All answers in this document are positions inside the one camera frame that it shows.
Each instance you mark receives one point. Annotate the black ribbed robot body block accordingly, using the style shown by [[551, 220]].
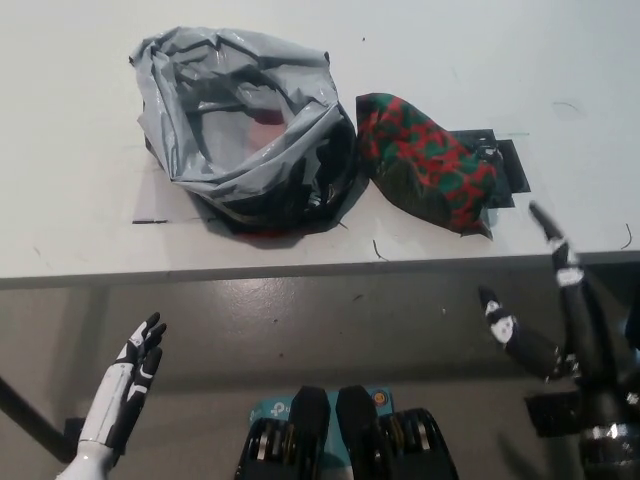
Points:
[[305, 415], [360, 415]]

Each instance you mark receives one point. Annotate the red item inside bag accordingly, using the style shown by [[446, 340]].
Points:
[[265, 127]]

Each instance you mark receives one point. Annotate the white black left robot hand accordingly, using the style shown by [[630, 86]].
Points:
[[120, 395]]

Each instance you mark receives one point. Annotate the red green patterned cloth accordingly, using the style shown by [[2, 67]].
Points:
[[425, 150]]

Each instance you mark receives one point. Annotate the black table leg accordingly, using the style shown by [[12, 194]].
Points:
[[30, 415]]

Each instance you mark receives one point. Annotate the black plastic bag grey inside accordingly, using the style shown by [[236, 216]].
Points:
[[165, 100]]

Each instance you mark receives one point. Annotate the teal box on robot body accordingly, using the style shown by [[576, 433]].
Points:
[[265, 412]]

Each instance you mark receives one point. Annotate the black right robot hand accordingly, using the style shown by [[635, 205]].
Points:
[[595, 360]]

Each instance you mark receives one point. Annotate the black tape patch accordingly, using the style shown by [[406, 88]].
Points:
[[515, 170]]

